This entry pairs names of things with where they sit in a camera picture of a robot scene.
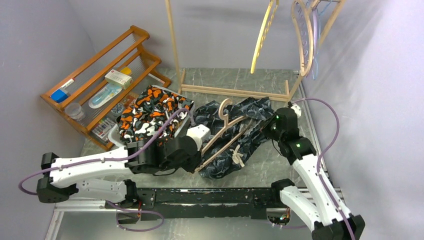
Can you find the blue box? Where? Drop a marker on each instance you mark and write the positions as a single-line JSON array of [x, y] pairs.
[[60, 95]]

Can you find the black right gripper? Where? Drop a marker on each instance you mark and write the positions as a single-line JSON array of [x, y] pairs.
[[265, 128]]

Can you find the orange camo shorts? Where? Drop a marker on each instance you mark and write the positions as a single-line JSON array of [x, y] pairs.
[[152, 116]]

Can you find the cream yellow hanger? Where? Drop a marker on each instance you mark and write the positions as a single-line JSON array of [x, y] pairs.
[[263, 31]]

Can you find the white medicine box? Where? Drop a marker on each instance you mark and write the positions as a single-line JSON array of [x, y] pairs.
[[119, 79]]

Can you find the wooden clothes rack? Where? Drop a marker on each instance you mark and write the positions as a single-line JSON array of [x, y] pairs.
[[327, 21]]

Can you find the light blue wire hanger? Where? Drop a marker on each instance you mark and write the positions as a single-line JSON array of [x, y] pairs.
[[321, 12]]

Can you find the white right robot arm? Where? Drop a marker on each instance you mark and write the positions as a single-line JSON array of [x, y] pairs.
[[326, 215]]

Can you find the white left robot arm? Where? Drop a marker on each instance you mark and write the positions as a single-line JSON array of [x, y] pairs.
[[82, 176]]

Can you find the white plastic laundry basket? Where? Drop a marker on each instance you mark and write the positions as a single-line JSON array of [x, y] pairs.
[[149, 132]]

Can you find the dark patterned shorts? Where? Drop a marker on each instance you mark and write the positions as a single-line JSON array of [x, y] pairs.
[[236, 156]]

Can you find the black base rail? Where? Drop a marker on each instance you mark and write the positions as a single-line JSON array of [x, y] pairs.
[[178, 203]]

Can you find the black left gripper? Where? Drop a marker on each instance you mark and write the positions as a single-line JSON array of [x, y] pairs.
[[196, 160]]

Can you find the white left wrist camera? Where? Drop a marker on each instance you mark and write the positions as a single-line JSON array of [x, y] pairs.
[[199, 134]]

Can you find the blue blister pack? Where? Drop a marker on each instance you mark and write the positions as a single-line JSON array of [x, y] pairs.
[[104, 95]]

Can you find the orange wooden shelf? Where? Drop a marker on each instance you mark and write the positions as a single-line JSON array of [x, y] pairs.
[[127, 50]]

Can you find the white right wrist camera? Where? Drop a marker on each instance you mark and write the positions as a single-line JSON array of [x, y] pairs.
[[297, 109]]

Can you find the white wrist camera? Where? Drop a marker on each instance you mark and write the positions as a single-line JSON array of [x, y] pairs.
[[297, 109], [199, 134]]

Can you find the marker pen set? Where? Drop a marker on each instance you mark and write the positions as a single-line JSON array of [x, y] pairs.
[[102, 128]]

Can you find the light wooden hanger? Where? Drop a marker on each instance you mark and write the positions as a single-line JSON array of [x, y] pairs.
[[226, 125]]

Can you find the clear plastic cup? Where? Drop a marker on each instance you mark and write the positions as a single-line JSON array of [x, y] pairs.
[[75, 111]]

